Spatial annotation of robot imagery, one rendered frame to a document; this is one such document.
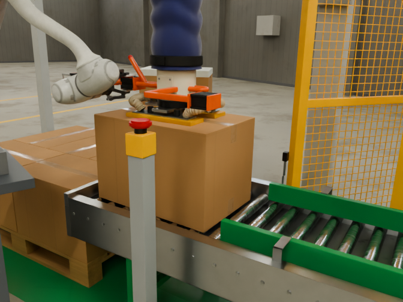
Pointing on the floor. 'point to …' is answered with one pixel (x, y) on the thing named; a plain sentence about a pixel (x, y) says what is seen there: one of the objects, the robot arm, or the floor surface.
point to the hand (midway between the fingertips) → (129, 82)
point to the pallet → (77, 267)
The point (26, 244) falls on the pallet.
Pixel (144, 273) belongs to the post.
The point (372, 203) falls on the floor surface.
